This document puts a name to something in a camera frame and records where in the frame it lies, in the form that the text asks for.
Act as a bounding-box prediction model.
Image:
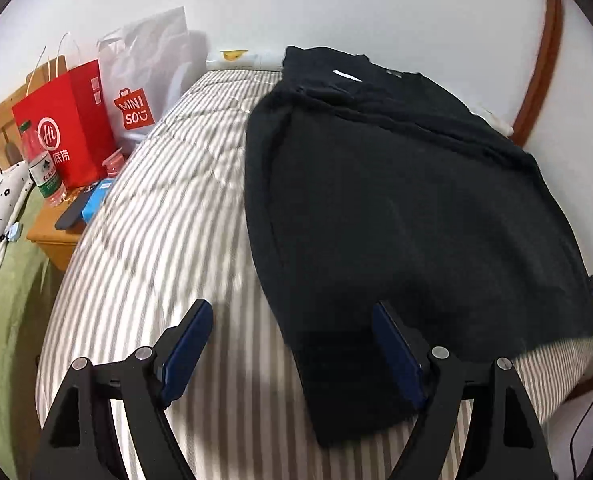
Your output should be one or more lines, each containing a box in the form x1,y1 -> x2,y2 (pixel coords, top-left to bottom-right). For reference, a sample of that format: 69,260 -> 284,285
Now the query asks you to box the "black sweatshirt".
244,47 -> 593,448

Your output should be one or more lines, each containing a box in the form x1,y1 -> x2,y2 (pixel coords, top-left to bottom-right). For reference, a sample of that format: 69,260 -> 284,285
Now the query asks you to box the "striped mattress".
35,68 -> 593,480

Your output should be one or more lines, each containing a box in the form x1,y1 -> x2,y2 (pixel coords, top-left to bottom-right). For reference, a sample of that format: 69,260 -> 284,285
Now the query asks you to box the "wooden nightstand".
26,202 -> 86,272

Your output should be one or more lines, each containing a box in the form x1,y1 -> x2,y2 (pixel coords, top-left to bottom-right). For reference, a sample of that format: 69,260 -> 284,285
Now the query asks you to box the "blue box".
82,178 -> 114,224

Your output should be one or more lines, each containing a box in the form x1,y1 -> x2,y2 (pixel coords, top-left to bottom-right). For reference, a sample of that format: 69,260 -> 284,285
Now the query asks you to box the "black phone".
54,186 -> 94,231

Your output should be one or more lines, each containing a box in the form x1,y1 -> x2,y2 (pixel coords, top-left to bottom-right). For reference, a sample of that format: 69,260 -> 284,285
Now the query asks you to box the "green bed sheet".
0,188 -> 66,480

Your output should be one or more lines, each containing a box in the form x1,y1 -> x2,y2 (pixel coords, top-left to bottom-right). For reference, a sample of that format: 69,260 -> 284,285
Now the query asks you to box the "small pink container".
102,148 -> 126,178

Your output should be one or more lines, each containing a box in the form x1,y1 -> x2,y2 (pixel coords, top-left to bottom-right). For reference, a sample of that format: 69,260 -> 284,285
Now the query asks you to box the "plastic water bottle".
19,120 -> 66,207

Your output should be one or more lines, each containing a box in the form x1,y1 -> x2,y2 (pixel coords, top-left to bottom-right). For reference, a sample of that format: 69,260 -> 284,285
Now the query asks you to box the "red paper shopping bag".
12,56 -> 118,190

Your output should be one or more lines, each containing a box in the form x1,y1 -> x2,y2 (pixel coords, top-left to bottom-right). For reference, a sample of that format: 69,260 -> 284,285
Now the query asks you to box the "white Miniso plastic bag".
97,6 -> 208,154

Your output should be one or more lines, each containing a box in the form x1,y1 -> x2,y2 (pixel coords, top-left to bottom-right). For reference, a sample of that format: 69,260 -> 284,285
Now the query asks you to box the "black cable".
567,358 -> 593,480

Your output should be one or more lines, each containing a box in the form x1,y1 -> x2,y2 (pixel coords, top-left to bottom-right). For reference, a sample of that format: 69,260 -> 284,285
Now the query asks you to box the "brown wooden door frame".
513,0 -> 565,148

